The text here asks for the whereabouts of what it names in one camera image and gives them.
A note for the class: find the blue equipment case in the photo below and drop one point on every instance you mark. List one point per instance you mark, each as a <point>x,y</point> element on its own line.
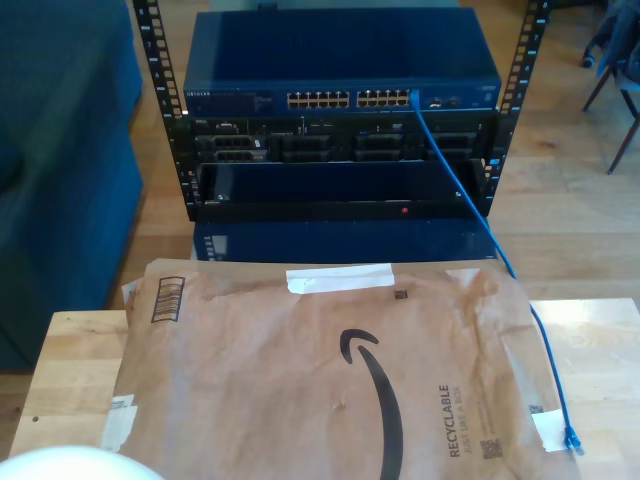
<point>325,240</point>

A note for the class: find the black rack server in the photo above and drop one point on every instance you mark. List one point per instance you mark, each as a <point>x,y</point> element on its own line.
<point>300,147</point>

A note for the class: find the brown paper mailer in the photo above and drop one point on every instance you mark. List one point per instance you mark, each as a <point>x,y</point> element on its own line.
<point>250,390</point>

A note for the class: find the blue sofa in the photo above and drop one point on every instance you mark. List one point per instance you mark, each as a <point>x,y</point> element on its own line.
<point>60,175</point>

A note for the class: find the torn white shipping label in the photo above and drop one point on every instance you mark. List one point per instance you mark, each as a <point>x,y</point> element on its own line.
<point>117,425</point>

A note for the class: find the dark metal chair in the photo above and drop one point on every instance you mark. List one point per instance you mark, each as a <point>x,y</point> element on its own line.
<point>598,89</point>

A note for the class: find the blue-grey cloth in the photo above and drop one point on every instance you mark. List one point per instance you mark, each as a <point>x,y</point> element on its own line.
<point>620,40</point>

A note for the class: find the blue network switch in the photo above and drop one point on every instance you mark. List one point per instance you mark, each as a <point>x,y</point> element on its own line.
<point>325,50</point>

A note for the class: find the black rack frame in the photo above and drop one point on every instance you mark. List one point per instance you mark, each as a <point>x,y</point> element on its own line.
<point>155,50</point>

